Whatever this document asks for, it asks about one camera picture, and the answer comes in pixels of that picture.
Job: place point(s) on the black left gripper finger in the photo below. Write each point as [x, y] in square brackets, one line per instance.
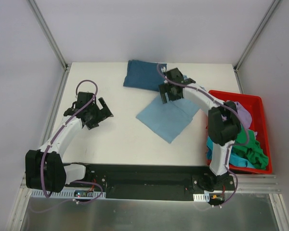
[91, 124]
[106, 112]

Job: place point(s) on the light blue t shirt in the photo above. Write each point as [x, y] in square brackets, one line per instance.
[170, 119]

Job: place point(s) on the white cable duct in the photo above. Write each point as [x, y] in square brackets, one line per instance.
[78, 194]
[201, 197]

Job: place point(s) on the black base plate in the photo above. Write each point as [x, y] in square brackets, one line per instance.
[145, 182]

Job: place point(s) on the green t shirt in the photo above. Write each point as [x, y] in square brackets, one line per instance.
[253, 152]

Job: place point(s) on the right white cable duct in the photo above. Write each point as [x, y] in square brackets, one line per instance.
[201, 197]

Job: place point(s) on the folded navy blue t shirt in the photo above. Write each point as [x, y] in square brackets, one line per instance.
[143, 75]

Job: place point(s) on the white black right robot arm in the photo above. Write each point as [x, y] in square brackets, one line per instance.
[223, 121]

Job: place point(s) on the left white cable duct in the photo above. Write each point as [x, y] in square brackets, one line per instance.
[78, 194]

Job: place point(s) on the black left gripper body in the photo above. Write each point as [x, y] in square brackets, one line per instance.
[98, 116]

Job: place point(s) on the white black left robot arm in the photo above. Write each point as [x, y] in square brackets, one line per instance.
[45, 169]

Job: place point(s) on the aluminium frame post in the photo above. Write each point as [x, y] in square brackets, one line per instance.
[47, 33]
[258, 31]

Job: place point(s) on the right aluminium frame post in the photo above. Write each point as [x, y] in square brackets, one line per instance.
[258, 31]

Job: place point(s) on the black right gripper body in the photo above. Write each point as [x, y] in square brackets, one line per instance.
[168, 91]

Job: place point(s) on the red plastic bin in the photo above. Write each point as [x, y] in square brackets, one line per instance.
[254, 105]

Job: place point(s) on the teal t shirt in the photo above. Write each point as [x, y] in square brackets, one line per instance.
[235, 160]

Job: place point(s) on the left aluminium frame post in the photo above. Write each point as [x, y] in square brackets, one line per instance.
[47, 33]

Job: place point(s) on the lilac t shirt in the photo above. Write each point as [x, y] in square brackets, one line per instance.
[244, 115]

